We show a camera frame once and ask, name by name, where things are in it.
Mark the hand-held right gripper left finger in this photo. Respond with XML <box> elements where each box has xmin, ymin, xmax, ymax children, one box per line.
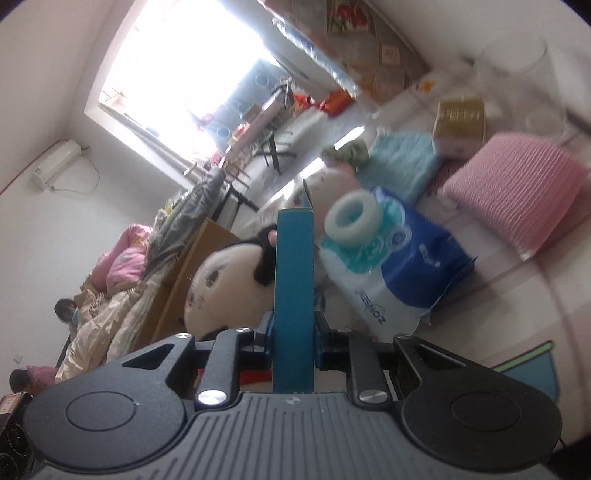
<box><xmin>121</xmin><ymin>311</ymin><xmax>278</xmax><ymax>409</ymax></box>

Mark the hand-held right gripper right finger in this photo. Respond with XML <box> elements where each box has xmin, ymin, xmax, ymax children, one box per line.
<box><xmin>313</xmin><ymin>310</ymin><xmax>468</xmax><ymax>408</ymax></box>

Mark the teal cardboard carton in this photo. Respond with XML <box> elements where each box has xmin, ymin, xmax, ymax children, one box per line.
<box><xmin>272</xmin><ymin>179</ymin><xmax>317</xmax><ymax>396</ymax></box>

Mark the white and black plush toy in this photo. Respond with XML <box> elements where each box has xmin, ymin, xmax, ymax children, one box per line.
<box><xmin>182</xmin><ymin>224</ymin><xmax>280</xmax><ymax>342</ymax></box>

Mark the blue and white tissue pack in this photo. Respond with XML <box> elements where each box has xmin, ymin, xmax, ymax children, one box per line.
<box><xmin>318</xmin><ymin>187</ymin><xmax>477</xmax><ymax>339</ymax></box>

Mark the brown cardboard box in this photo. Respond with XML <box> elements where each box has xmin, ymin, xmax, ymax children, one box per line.
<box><xmin>139</xmin><ymin>218</ymin><xmax>242</xmax><ymax>348</ymax></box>

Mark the white tape roll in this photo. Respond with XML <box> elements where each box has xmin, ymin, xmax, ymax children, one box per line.
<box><xmin>324</xmin><ymin>191</ymin><xmax>384</xmax><ymax>246</ymax></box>

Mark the grey quilt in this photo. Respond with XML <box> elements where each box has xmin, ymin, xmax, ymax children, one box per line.
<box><xmin>147</xmin><ymin>167</ymin><xmax>228</xmax><ymax>278</ymax></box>

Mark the white and pink plush toy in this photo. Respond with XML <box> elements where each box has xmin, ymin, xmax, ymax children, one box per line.
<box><xmin>281</xmin><ymin>162</ymin><xmax>362</xmax><ymax>219</ymax></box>

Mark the beige floral quilt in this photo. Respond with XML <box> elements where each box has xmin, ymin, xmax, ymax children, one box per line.
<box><xmin>54</xmin><ymin>276</ymin><xmax>160</xmax><ymax>383</ymax></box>

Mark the pink bedding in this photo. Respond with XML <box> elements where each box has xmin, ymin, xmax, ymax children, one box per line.
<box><xmin>93</xmin><ymin>223</ymin><xmax>154</xmax><ymax>292</ymax></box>

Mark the green fluffy cloth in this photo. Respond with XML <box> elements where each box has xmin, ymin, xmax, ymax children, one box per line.
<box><xmin>322</xmin><ymin>140</ymin><xmax>371</xmax><ymax>171</ymax></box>

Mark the teal folded towel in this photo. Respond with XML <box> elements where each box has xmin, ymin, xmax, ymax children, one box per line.
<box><xmin>364</xmin><ymin>130</ymin><xmax>440</xmax><ymax>205</ymax></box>

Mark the folding table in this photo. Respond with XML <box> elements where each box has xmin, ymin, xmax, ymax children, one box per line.
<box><xmin>221</xmin><ymin>87</ymin><xmax>297</xmax><ymax>175</ymax></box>

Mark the orange red bag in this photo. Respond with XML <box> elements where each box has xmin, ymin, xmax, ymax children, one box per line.
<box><xmin>318</xmin><ymin>89</ymin><xmax>352</xmax><ymax>117</ymax></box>

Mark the gold and white box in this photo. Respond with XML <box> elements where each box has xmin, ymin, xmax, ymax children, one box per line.
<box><xmin>431</xmin><ymin>96</ymin><xmax>489</xmax><ymax>158</ymax></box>

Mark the patterned mattress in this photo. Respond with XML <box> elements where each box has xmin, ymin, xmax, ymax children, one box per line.
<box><xmin>257</xmin><ymin>0</ymin><xmax>431</xmax><ymax>103</ymax></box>

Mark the clear drinking glass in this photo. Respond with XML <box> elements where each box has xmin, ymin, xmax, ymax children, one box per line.
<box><xmin>471</xmin><ymin>34</ymin><xmax>572</xmax><ymax>140</ymax></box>

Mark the white wall air conditioner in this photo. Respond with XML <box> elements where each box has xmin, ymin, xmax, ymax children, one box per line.
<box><xmin>31</xmin><ymin>139</ymin><xmax>83</xmax><ymax>190</ymax></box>

